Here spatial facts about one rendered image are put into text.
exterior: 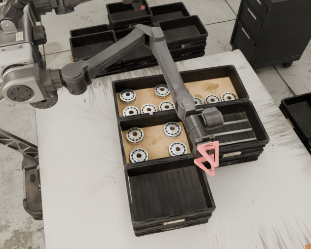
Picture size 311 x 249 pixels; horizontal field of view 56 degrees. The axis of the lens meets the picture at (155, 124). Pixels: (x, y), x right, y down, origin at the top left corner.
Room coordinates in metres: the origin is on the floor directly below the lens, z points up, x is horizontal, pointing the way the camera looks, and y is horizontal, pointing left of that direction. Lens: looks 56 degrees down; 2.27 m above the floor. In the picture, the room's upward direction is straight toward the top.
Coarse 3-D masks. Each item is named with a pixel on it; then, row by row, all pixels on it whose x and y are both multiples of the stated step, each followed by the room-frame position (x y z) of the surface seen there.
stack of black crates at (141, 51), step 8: (136, 48) 2.17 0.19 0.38; (144, 48) 2.17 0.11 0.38; (128, 56) 2.06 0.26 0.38; (136, 56) 2.06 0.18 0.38; (144, 56) 1.95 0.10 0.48; (152, 56) 1.97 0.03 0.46; (128, 64) 1.92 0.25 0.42; (136, 64) 1.94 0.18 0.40; (144, 64) 1.96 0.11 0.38; (152, 64) 1.97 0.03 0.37
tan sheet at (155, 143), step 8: (144, 128) 0.95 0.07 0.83; (152, 128) 0.96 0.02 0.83; (160, 128) 0.96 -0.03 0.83; (144, 136) 0.90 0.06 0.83; (152, 136) 0.90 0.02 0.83; (160, 136) 0.90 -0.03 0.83; (184, 136) 0.90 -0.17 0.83; (128, 144) 0.85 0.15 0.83; (144, 144) 0.85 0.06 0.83; (152, 144) 0.85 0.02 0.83; (160, 144) 0.85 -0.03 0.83; (168, 144) 0.85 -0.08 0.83; (128, 152) 0.79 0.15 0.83; (152, 152) 0.79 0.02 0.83; (160, 152) 0.80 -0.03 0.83; (128, 160) 0.74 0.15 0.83
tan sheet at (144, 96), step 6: (138, 90) 1.25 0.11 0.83; (144, 90) 1.25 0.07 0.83; (150, 90) 1.25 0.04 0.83; (138, 96) 1.20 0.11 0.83; (144, 96) 1.20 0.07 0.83; (150, 96) 1.20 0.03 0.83; (120, 102) 1.15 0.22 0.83; (138, 102) 1.15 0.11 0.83; (144, 102) 1.15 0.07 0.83; (150, 102) 1.15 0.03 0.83; (156, 102) 1.15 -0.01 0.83; (120, 108) 1.10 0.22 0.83; (138, 108) 1.11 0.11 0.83; (120, 114) 1.06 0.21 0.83
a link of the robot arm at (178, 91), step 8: (152, 32) 0.98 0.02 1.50; (160, 32) 0.98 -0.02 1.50; (160, 40) 0.95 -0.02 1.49; (160, 48) 0.91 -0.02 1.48; (160, 56) 0.87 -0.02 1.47; (168, 56) 0.87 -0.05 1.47; (160, 64) 0.84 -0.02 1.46; (168, 64) 0.83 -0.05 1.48; (168, 72) 0.78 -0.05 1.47; (176, 72) 0.78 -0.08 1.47; (168, 80) 0.75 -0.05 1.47; (176, 80) 0.74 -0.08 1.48; (176, 88) 0.70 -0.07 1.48; (184, 88) 0.70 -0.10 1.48; (176, 96) 0.66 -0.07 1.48; (184, 96) 0.66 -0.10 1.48; (192, 96) 0.66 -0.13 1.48; (176, 104) 0.66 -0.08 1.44; (176, 112) 0.64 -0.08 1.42; (184, 112) 0.60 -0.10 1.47
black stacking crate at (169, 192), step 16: (192, 160) 0.71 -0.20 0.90; (128, 176) 0.64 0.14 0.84; (144, 176) 0.65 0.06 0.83; (160, 176) 0.65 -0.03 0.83; (176, 176) 0.65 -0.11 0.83; (192, 176) 0.65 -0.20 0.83; (144, 192) 0.56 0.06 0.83; (160, 192) 0.56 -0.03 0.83; (176, 192) 0.56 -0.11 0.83; (192, 192) 0.56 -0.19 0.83; (144, 208) 0.47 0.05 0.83; (160, 208) 0.48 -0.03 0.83; (176, 208) 0.48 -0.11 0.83; (192, 208) 0.48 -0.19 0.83; (160, 224) 0.40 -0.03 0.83
